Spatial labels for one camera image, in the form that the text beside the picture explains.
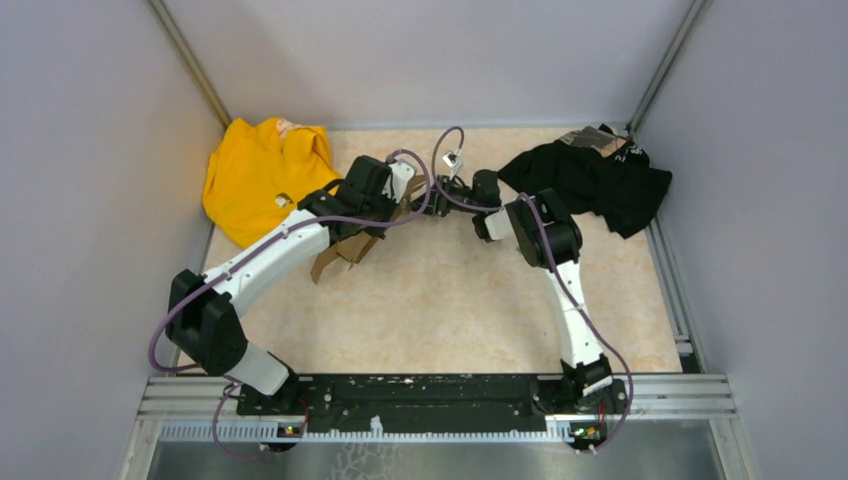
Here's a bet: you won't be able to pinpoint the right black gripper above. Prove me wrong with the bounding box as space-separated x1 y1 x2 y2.
406 175 482 217

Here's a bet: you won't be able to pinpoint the brown cardboard box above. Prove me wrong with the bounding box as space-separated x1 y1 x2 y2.
310 175 427 285

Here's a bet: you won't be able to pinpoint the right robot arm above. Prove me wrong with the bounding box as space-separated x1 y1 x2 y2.
411 170 613 412

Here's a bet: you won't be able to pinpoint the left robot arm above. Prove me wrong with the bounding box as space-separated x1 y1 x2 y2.
164 156 417 414

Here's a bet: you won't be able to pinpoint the yellow shirt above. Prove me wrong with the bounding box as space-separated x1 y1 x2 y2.
202 117 340 248

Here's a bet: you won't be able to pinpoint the black shirt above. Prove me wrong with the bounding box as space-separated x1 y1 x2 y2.
498 124 673 239

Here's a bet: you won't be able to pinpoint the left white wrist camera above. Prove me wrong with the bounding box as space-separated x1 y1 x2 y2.
386 161 417 204

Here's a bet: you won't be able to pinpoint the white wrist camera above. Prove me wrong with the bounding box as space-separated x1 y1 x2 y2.
386 161 417 204
442 151 463 176

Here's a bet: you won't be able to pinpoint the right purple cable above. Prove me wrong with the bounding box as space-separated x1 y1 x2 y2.
430 126 636 454

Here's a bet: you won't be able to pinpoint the purple cable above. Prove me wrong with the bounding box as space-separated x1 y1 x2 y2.
146 148 434 463
430 126 636 454

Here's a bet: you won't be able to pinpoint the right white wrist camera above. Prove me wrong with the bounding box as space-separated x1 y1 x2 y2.
442 151 463 176

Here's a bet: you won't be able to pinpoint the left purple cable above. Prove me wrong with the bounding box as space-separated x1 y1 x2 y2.
146 148 434 463

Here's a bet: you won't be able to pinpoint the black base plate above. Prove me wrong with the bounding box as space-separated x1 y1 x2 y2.
236 374 627 434

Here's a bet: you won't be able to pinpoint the aluminium frame rail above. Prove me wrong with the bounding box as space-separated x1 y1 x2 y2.
137 374 737 448

